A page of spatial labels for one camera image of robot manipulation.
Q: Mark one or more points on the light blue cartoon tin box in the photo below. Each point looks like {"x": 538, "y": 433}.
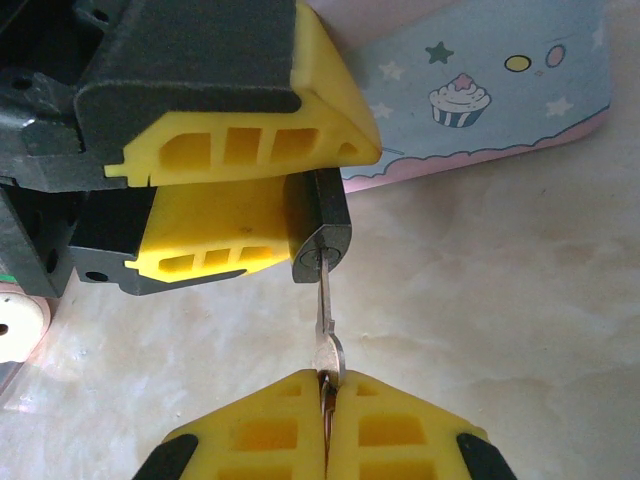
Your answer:
{"x": 500, "y": 100}

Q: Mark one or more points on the small pink plastic object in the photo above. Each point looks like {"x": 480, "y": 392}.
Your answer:
{"x": 22, "y": 325}

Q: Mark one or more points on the silver key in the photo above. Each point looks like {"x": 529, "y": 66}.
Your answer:
{"x": 325, "y": 300}

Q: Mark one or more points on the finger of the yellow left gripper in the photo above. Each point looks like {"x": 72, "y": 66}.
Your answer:
{"x": 225, "y": 75}
{"x": 215, "y": 220}

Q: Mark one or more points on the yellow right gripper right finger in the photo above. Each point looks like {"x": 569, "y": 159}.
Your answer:
{"x": 400, "y": 435}

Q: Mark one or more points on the small grey padlock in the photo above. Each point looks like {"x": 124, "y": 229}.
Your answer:
{"x": 331, "y": 200}

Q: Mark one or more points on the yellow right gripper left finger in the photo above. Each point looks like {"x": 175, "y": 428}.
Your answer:
{"x": 260, "y": 430}

